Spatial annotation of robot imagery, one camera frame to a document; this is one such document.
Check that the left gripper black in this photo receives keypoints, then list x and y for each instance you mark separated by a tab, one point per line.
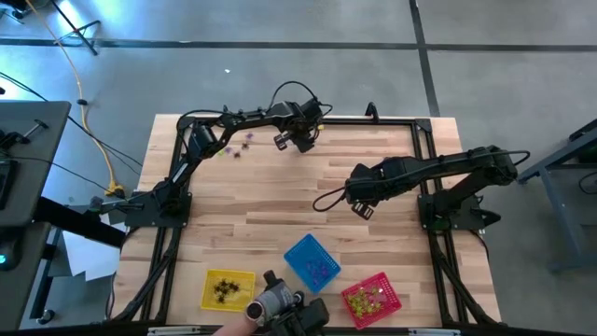
287	116

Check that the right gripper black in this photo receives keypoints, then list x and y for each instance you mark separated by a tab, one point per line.
368	184

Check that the blue plastic slotted basket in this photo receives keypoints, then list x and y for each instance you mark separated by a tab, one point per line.
301	252

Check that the person's forearm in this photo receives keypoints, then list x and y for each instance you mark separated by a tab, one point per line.
233	328

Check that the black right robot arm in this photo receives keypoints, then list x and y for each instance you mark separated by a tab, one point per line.
466	161

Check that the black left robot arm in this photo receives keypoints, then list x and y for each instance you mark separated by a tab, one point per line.
198	139

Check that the red plastic slotted basket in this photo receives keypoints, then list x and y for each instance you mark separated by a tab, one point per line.
388	289

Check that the black wristwatch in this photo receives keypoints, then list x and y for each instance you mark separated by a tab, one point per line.
255	310

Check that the yellow plastic slotted basket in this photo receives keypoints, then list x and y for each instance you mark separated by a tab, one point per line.
209	280

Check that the black desk support beam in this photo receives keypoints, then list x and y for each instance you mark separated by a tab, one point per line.
79	221

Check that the white paper sheets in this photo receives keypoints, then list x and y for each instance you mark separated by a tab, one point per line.
88	256

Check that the black tripod stand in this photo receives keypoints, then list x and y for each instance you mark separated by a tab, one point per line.
74	25

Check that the grey desk top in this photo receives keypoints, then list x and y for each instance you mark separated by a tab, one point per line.
32	177

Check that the black desk clamp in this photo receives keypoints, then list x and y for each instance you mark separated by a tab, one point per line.
11	138

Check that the black desk device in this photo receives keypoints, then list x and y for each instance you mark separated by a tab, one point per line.
4	184

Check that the black caster wheel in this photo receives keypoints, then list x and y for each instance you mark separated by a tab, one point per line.
45	317

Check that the black equipment base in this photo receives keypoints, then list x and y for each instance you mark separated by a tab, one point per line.
16	11

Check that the black aluminium rail frame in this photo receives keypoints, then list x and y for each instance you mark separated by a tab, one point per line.
373	122

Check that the silver metal bracket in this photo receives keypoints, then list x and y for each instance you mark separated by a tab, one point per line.
434	332
173	331

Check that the blue-grey metal cart frame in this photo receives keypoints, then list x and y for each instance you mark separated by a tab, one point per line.
550	168

